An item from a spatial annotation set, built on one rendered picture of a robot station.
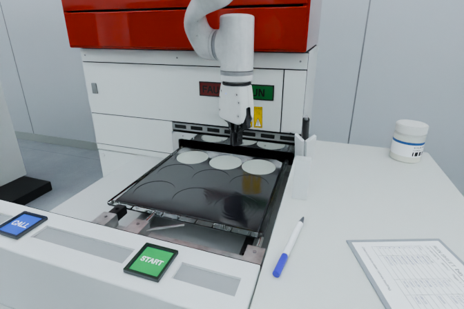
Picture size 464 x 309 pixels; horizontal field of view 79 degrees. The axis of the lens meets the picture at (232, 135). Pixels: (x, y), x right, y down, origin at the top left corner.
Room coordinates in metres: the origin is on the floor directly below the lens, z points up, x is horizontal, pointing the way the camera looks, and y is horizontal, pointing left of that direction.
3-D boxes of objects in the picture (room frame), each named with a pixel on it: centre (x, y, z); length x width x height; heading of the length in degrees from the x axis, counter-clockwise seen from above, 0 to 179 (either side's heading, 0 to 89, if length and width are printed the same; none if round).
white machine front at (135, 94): (0.95, 0.17, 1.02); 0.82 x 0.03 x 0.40; 72
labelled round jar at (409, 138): (0.67, -0.45, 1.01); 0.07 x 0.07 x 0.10
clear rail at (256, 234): (0.51, 0.11, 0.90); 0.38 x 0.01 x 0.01; 72
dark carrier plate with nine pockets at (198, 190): (0.68, 0.06, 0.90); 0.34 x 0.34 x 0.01; 72
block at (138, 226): (0.45, 0.20, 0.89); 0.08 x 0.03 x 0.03; 162
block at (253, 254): (0.37, -0.03, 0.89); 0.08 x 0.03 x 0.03; 162
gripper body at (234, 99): (0.73, -0.01, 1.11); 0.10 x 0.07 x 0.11; 36
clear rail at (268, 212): (0.62, -0.11, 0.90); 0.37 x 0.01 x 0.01; 162
